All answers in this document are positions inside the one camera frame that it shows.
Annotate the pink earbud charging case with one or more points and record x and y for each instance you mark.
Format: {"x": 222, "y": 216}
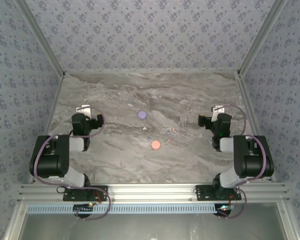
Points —
{"x": 155, "y": 145}

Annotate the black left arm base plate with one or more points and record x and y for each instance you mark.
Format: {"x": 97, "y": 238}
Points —
{"x": 70, "y": 197}

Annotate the aluminium side rail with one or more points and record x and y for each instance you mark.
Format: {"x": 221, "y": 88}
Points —
{"x": 247, "y": 100}

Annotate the aluminium frame post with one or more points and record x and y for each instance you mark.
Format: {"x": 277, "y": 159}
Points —
{"x": 42, "y": 37}
{"x": 260, "y": 37}

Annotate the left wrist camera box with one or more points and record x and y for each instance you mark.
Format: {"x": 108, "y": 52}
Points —
{"x": 86, "y": 110}

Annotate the aluminium mounting rail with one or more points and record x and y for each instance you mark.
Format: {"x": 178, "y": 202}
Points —
{"x": 150, "y": 192}

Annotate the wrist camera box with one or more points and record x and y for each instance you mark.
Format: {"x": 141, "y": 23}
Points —
{"x": 86, "y": 110}
{"x": 215, "y": 113}

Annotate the aluminium frame leg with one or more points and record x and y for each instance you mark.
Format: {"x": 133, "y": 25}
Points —
{"x": 15, "y": 222}
{"x": 288, "y": 222}

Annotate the purple earbud charging case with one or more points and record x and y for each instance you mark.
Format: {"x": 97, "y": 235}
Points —
{"x": 142, "y": 114}

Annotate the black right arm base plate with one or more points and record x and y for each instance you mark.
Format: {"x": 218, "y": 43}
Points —
{"x": 202, "y": 196}

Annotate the pink earbud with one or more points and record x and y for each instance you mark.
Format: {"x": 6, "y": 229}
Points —
{"x": 168, "y": 141}
{"x": 174, "y": 130}

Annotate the purple earbud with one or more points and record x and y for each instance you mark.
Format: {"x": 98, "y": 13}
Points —
{"x": 168, "y": 131}
{"x": 148, "y": 138}

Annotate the black controller board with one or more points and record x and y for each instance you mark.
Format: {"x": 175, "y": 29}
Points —
{"x": 225, "y": 210}
{"x": 82, "y": 208}

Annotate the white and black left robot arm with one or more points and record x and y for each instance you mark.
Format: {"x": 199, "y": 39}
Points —
{"x": 50, "y": 160}

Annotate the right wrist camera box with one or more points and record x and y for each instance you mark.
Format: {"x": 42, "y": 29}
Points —
{"x": 215, "y": 113}

